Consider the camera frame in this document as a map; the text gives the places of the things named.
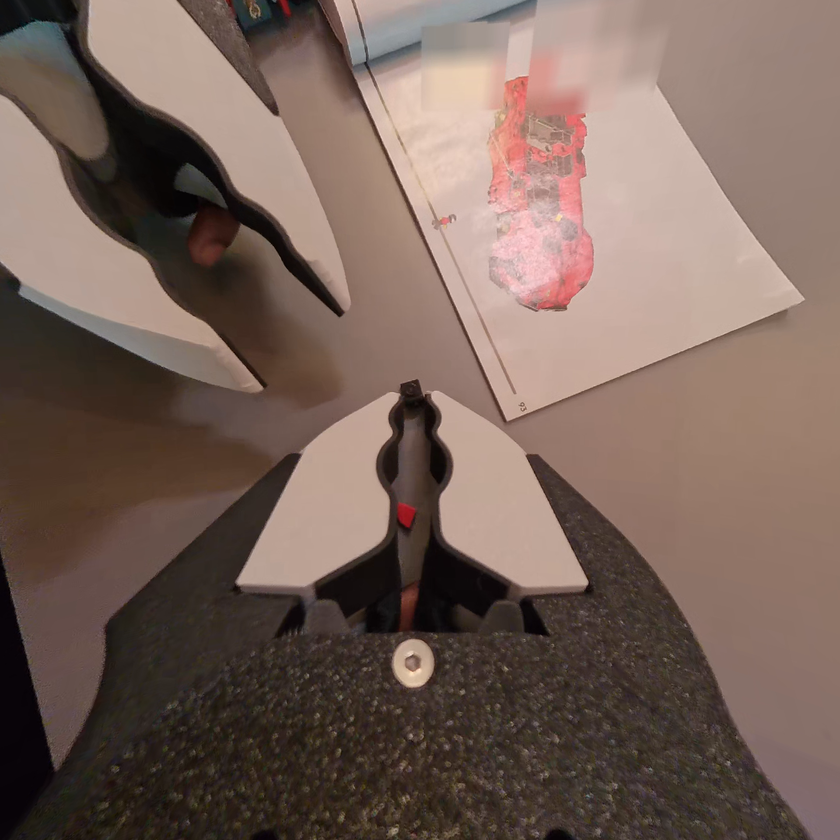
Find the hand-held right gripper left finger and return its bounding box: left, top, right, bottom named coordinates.
left=235, top=392, right=404, bottom=602

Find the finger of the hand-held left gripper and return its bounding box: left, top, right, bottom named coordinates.
left=74, top=0, right=353, bottom=319
left=0, top=92, right=268, bottom=395

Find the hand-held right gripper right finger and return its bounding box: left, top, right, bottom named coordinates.
left=425, top=390, right=591, bottom=602

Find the lego instruction booklet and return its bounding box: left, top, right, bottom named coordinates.
left=318, top=0, right=806, bottom=422

